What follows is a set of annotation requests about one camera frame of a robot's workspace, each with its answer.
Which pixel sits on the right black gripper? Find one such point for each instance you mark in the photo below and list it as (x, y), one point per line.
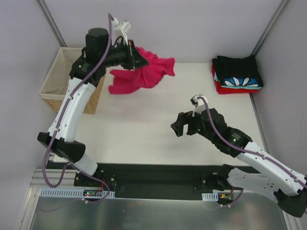
(189, 123)

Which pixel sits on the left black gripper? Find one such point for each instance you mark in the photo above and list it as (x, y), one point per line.
(131, 57)

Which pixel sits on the pink t shirt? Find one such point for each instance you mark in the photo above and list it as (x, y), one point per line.
(129, 81)

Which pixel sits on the red t shirt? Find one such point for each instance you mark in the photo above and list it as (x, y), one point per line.
(231, 90)

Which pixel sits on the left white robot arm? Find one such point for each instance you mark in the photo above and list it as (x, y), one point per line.
(85, 75)

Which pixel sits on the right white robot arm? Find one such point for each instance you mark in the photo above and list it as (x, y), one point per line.
(273, 179)

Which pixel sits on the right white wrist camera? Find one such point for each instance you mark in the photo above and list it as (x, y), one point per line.
(199, 101)

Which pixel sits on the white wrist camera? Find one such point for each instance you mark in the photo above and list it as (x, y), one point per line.
(122, 26)
(199, 101)

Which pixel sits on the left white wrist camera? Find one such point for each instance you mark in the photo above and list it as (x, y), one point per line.
(122, 26)

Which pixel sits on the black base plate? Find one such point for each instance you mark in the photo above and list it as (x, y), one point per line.
(153, 181)

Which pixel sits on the left aluminium frame post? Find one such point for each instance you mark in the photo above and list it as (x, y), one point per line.
(51, 22)

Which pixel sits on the aluminium frame post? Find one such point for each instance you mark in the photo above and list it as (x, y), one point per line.
(51, 22)
(270, 25)

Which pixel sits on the right aluminium frame post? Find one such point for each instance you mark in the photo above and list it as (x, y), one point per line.
(270, 25)

